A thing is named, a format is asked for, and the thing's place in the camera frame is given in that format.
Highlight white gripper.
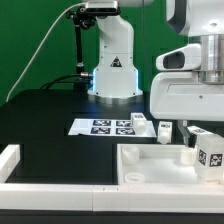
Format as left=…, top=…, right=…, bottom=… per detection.
left=150, top=72, right=224, bottom=148

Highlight white square tabletop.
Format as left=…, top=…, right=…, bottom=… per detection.
left=117, top=144, right=223, bottom=186

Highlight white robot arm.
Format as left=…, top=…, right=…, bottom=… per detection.
left=89, top=0, right=224, bottom=121

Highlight white marker sheet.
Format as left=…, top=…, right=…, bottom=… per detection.
left=68, top=119, right=156, bottom=137

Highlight white U-shaped fence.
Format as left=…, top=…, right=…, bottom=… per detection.
left=0, top=145, right=224, bottom=213

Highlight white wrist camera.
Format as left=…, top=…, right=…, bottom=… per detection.
left=156, top=43, right=202, bottom=71

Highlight black base cables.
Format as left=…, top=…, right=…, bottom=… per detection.
left=40, top=72, right=94, bottom=90

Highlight black camera stand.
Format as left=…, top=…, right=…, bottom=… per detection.
left=66, top=8, right=96, bottom=92

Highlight grey camera on stand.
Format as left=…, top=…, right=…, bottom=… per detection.
left=85, top=1, right=119, bottom=15

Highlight white camera cable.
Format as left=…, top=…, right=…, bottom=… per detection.
left=5, top=3, right=86, bottom=103

